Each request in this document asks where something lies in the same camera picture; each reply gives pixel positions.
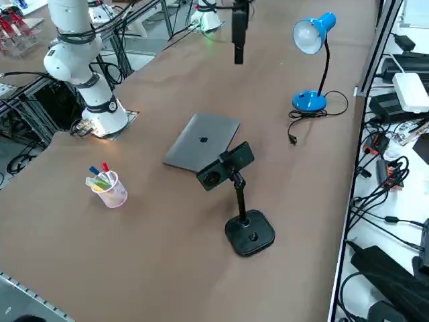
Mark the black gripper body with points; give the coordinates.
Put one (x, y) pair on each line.
(240, 10)

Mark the black smartphone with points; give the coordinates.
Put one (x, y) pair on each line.
(211, 177)

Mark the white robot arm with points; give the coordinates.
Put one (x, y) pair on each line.
(209, 18)
(100, 100)

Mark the blue desk lamp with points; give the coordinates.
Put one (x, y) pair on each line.
(310, 102)

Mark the grey closed laptop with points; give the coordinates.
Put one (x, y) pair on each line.
(191, 147)

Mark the dark ribbed power adapter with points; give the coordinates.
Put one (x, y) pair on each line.
(385, 105)

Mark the small black power adapter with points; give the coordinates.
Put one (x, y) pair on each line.
(405, 42)

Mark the orange black connector box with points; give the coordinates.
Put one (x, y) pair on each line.
(392, 174)
(377, 144)

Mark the white plastic box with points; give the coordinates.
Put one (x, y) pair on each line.
(410, 92)

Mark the red capped marker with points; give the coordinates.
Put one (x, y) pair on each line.
(105, 166)

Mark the blue capped marker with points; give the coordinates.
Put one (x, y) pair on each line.
(93, 169)

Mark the printed paper packet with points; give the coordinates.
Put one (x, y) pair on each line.
(415, 132)

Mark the clear pink pen cup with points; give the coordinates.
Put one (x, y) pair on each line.
(114, 198)

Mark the yellow marker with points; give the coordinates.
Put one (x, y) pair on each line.
(99, 188)

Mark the clear acrylic rack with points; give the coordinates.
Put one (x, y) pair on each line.
(23, 43)

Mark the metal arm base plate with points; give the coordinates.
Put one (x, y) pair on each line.
(132, 117)

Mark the aluminium frame post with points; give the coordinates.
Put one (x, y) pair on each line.
(379, 50)

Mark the red plastic bracket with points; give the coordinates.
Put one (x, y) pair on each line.
(16, 23)
(3, 23)

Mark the aluminium table edge rail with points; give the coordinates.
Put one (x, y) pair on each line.
(20, 286)

